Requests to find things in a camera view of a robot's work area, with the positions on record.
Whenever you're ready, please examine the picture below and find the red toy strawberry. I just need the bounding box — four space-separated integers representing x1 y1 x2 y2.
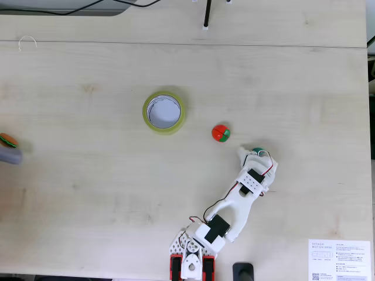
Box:
211 124 231 143

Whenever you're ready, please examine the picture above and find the yellow tape roll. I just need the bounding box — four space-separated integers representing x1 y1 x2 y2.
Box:
142 91 188 136

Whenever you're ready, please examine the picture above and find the red table clamp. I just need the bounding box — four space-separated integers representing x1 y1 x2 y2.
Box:
170 254 183 281
203 255 216 281

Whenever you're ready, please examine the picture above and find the white printed paper sheet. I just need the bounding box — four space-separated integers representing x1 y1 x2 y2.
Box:
308 239 371 281

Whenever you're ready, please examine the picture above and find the grey rounded object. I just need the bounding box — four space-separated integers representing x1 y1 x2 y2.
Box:
0 146 24 166

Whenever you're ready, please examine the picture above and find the toy hamburger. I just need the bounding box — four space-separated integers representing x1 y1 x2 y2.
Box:
0 132 19 149

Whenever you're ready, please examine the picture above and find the black desk clamp mount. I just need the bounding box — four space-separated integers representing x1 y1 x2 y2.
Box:
232 262 254 281

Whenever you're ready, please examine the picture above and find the black camera tripod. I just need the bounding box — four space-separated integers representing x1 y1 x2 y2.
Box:
192 0 232 32

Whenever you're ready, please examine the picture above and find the black cable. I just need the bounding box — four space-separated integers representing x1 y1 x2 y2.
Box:
112 0 162 8
0 0 105 16

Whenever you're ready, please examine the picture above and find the thin white wire loop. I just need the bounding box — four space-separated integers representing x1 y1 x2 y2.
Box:
18 35 38 52

